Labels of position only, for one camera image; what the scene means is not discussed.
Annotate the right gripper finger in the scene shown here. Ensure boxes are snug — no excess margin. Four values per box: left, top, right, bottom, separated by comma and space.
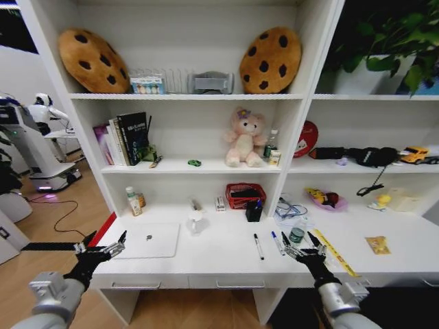
281, 231, 303, 259
307, 231, 327, 256

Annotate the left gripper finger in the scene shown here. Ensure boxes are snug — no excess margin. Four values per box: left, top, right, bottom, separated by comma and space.
102, 230, 128, 260
74, 230, 99, 255

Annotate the glass jar green label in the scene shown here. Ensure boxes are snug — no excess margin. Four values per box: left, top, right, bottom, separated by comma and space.
288, 219, 310, 245

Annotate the blue capped pen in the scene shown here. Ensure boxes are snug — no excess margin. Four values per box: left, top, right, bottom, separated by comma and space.
271, 230, 287, 256

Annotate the yellow ruler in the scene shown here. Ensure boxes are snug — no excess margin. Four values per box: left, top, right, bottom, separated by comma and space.
313, 228, 361, 278

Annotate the red edge strip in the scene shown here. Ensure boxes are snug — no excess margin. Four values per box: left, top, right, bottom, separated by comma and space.
89, 211, 117, 248

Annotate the black floor mat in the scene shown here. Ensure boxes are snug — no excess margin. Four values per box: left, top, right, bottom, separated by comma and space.
23, 241, 80, 252

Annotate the black marker pen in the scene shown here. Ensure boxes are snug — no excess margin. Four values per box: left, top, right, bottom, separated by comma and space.
253, 233, 265, 261

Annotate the silver laptop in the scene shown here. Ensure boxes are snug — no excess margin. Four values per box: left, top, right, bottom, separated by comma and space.
114, 222, 181, 260

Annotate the pink bowl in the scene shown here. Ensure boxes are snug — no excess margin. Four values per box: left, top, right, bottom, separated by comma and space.
307, 191, 349, 212

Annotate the white pill bottle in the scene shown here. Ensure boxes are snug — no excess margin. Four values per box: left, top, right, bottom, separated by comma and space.
124, 186, 143, 217

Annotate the yellow plush toy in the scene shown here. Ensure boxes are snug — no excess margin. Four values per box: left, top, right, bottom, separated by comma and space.
305, 186, 327, 204

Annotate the black pen holder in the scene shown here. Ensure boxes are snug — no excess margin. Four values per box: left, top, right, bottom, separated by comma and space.
245, 199, 265, 223

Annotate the yellow snack packet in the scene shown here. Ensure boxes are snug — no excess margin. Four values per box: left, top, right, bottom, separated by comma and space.
364, 236, 392, 256

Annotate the red mesh basket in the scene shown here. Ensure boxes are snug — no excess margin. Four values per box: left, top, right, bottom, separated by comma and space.
225, 182, 268, 211

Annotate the black item in basket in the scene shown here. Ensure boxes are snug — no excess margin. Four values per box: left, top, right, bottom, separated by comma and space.
230, 188, 261, 199

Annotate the white low cabinet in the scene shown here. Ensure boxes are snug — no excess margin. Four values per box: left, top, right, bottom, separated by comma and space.
0, 210, 30, 265

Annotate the yellow rubber duck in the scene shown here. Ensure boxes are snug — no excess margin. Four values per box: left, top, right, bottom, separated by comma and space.
368, 193, 392, 212

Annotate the clear plastic jug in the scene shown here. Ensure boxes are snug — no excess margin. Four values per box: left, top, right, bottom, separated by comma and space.
185, 209, 211, 236

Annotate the black rectangular case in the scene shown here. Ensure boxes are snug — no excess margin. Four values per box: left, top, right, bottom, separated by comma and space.
308, 147, 346, 160

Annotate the cream card box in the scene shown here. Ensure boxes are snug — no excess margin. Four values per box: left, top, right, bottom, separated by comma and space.
388, 187, 421, 211

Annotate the small green ornament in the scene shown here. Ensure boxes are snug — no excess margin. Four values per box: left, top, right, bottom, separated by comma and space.
141, 143, 159, 162

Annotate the pink book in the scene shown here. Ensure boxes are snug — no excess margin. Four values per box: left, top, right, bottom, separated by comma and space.
93, 123, 115, 166

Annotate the white wheeled background robot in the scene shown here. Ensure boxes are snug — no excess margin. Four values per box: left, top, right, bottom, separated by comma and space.
0, 99, 84, 193

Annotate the white book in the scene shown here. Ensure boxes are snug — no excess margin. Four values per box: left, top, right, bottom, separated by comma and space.
106, 117, 128, 167

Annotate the black cap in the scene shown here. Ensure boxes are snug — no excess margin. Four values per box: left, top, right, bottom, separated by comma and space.
347, 147, 401, 169

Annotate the red round tin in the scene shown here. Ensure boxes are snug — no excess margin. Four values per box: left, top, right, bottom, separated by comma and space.
292, 120, 320, 159

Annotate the white shelf desk unit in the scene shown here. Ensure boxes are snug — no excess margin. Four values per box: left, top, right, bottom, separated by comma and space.
16, 0, 439, 326

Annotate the white background table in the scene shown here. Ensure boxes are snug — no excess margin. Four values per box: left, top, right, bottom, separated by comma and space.
44, 128, 82, 162

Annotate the black book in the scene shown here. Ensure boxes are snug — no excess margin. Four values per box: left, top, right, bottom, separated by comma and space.
116, 111, 149, 167

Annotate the clear plastic bottle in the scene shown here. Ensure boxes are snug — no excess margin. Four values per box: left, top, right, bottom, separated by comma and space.
267, 127, 280, 151

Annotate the pink plush bear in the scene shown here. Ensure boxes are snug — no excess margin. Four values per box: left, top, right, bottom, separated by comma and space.
222, 106, 268, 169

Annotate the yellow toy car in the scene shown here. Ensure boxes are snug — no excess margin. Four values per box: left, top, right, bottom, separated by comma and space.
400, 145, 431, 165

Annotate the white humanoid background robot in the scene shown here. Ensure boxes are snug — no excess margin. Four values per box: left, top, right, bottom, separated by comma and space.
27, 92, 71, 136

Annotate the clear pack of pastel items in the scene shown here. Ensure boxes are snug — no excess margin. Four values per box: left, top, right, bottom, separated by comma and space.
129, 69, 167, 95

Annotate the white plant pot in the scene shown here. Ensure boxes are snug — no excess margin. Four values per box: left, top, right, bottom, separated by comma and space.
333, 53, 416, 95

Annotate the clear file divider rack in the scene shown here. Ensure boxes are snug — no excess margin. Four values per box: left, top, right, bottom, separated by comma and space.
164, 67, 193, 95

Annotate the clear box with grey item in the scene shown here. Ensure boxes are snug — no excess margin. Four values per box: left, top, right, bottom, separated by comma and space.
187, 71, 236, 95

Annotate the brown cookie plush pillow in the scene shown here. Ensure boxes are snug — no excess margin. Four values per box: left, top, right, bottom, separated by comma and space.
57, 27, 132, 95
239, 26, 303, 95

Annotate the green potted plant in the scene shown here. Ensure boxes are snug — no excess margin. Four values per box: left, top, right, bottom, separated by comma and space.
322, 0, 439, 97

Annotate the black floor cable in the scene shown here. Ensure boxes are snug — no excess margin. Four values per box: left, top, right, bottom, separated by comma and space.
26, 197, 88, 241

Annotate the blue lanyard cable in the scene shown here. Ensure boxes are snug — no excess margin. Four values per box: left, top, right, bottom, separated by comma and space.
274, 196, 310, 221

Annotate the black hanging cord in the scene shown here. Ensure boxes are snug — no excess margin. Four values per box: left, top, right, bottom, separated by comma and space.
356, 164, 389, 197

